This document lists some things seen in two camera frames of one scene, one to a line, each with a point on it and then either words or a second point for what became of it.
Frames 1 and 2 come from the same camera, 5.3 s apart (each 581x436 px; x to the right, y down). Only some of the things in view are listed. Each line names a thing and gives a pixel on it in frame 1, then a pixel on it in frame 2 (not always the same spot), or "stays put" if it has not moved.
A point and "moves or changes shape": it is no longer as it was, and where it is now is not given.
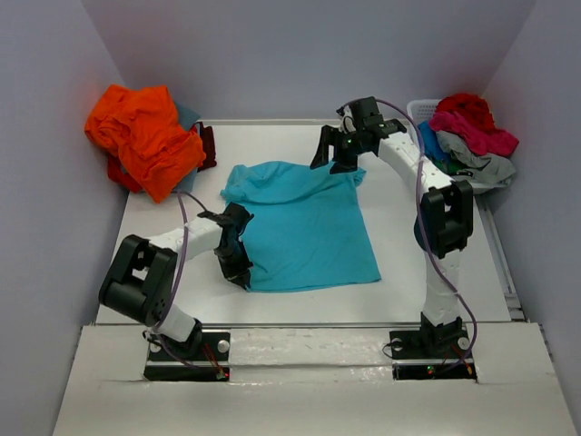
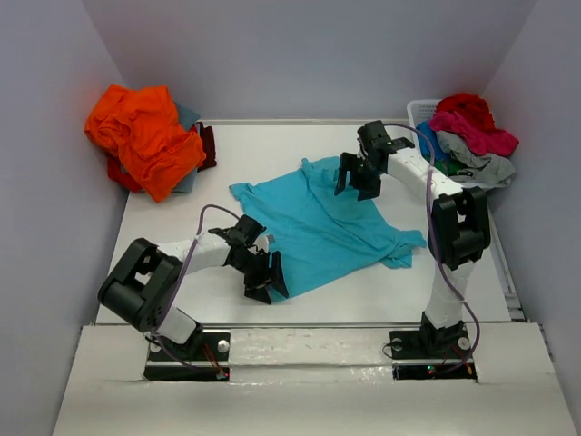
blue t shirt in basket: [431, 143] stays put
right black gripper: [331, 136] → [349, 162]
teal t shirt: [307, 230] moves or changes shape
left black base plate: [211, 365] stays put
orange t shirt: [142, 126] stays put
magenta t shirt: [494, 143] stays put
